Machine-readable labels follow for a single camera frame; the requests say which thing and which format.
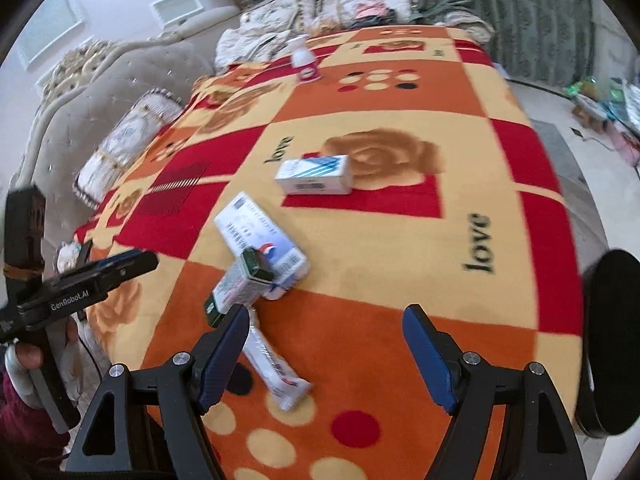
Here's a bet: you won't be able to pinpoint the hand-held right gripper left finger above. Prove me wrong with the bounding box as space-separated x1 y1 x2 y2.
65 304 252 480

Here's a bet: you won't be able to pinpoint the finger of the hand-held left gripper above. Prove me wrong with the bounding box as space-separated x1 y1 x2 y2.
82 251 160 289

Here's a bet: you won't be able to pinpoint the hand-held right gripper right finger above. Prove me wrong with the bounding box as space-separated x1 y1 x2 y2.
402 304 588 480

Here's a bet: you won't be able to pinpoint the long white packet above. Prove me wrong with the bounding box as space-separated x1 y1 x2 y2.
241 309 313 412

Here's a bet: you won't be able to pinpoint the green white small box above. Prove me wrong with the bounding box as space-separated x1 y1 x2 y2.
203 249 275 330

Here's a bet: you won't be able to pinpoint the white blue cardboard box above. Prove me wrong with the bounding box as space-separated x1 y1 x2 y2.
214 191 308 301

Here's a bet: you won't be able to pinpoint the black round bin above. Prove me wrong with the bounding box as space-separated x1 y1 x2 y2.
575 249 640 436

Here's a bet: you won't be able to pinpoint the white box teal stripes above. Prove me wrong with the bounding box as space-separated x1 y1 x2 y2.
274 155 353 197

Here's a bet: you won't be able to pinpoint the person's left forearm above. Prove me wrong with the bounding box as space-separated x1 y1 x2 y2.
0 370 71 461

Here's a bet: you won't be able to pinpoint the person's left hand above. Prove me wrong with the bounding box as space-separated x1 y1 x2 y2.
4 345 47 409

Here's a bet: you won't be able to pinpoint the printed orange red blanket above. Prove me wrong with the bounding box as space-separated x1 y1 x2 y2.
75 25 586 480

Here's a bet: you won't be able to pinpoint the white patterned bolster pillow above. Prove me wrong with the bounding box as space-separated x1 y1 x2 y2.
74 89 183 208

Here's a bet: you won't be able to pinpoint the white patterned quilt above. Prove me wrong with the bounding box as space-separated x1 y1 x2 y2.
215 27 296 72

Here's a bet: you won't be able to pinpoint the white bottle pink label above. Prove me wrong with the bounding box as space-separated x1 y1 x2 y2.
287 35 322 84

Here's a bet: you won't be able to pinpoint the small wooden stool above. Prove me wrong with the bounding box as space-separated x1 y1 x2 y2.
570 95 608 134

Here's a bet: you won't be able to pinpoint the cream floral cushion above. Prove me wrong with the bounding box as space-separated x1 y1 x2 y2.
239 0 322 37

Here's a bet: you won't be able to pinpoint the cream cushion pink print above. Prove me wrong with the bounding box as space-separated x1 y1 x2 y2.
320 0 418 29

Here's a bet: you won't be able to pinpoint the green patterned curtain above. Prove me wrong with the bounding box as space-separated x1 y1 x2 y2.
215 0 596 83

